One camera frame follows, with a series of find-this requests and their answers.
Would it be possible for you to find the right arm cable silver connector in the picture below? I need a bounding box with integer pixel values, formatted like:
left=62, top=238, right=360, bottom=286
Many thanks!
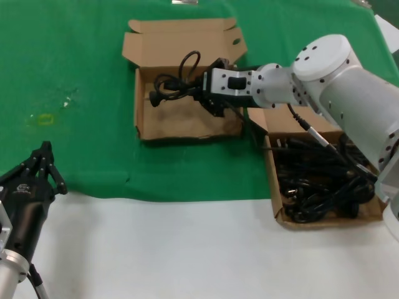
left=286, top=103, right=380, bottom=183

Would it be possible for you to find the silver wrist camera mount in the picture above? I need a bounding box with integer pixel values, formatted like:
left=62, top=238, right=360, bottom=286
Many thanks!
left=0, top=199, right=14, bottom=250
left=201, top=67, right=257, bottom=106

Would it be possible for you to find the green table cloth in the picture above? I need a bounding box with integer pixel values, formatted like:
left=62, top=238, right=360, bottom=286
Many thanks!
left=0, top=0, right=399, bottom=203

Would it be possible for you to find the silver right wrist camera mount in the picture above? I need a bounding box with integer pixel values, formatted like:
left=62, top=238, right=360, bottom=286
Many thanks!
left=201, top=67, right=257, bottom=106

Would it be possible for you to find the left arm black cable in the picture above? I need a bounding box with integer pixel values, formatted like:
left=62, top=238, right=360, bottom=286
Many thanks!
left=27, top=263, right=48, bottom=299

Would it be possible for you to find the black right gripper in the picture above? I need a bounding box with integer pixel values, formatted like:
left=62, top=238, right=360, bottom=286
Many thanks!
left=193, top=57, right=236, bottom=119

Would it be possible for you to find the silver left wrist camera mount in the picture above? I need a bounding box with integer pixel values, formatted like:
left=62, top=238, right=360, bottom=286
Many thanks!
left=0, top=199, right=14, bottom=250

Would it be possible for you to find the cardboard box holding cables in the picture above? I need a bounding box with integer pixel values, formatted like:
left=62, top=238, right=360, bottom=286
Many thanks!
left=246, top=107, right=384, bottom=231

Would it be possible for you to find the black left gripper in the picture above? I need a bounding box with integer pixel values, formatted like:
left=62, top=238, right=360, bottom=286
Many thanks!
left=0, top=141, right=69, bottom=260

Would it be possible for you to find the cardboard box with torn rim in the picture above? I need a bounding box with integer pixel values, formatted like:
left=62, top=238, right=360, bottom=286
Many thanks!
left=121, top=17, right=249, bottom=144

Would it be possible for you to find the white board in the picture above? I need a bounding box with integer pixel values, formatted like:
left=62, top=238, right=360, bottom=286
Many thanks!
left=373, top=14, right=399, bottom=54

